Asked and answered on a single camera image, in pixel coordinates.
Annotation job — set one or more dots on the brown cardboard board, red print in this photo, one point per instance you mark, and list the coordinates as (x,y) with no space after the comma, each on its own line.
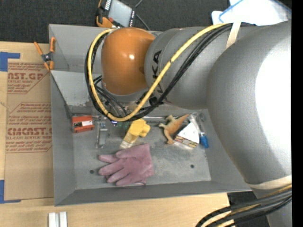
(26,164)

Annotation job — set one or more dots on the small blue cap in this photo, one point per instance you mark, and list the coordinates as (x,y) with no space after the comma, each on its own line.
(204,141)

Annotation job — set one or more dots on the grey metal bin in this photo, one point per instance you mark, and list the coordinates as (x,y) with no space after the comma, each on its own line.
(180,164)

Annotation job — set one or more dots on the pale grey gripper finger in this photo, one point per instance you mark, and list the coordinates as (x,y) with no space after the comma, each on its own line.
(98,138)
(105,136)

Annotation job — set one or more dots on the pink rubber glove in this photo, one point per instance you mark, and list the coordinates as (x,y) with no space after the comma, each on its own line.
(132,164)

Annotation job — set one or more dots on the orange toy dinosaur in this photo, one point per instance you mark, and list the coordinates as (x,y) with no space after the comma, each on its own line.
(172,126)

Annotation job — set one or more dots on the yellow and white toy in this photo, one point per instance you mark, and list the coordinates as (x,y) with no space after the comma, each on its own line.
(137,128)

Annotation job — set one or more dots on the red-orange small box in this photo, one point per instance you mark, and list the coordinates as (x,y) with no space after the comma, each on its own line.
(82,124)

